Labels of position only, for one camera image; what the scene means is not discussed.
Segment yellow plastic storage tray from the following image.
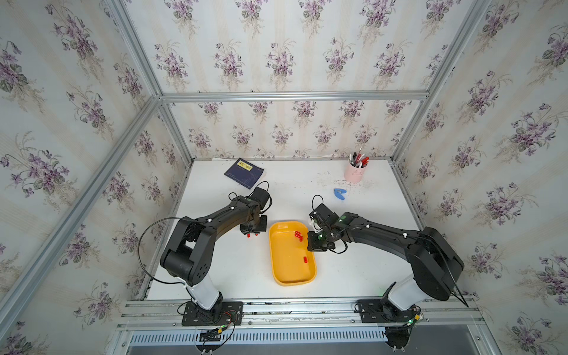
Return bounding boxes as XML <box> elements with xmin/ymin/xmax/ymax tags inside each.
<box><xmin>269</xmin><ymin>221</ymin><xmax>317</xmax><ymax>286</ymax></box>

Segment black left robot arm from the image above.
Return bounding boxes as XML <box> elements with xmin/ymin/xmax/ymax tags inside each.
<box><xmin>136</xmin><ymin>185</ymin><xmax>273</xmax><ymax>313</ymax></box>

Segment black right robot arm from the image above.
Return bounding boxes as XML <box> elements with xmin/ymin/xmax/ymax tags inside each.
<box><xmin>308</xmin><ymin>203</ymin><xmax>464</xmax><ymax>312</ymax></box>

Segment blue plastic clip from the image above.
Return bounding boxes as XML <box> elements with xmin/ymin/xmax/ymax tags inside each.
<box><xmin>334</xmin><ymin>188</ymin><xmax>347</xmax><ymax>201</ymax></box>

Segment dark blue notebook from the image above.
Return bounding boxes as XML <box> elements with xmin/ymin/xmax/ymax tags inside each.
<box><xmin>224</xmin><ymin>158</ymin><xmax>264</xmax><ymax>189</ymax></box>

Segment pink pen cup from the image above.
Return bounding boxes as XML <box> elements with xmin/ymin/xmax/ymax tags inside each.
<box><xmin>344</xmin><ymin>164</ymin><xmax>366</xmax><ymax>184</ymax></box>

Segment red pens in cup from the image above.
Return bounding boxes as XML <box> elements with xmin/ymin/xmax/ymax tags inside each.
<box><xmin>348</xmin><ymin>147</ymin><xmax>369</xmax><ymax>169</ymax></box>

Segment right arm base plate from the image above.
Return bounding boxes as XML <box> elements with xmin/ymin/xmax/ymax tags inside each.
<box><xmin>354</xmin><ymin>299</ymin><xmax>422</xmax><ymax>324</ymax></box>

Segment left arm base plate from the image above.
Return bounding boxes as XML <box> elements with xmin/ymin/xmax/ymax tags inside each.
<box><xmin>178</xmin><ymin>301</ymin><xmax>244</xmax><ymax>326</ymax></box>

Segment aluminium front rail frame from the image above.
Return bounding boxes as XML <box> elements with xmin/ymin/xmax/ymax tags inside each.
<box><xmin>106</xmin><ymin>297</ymin><xmax>500</xmax><ymax>354</ymax></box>

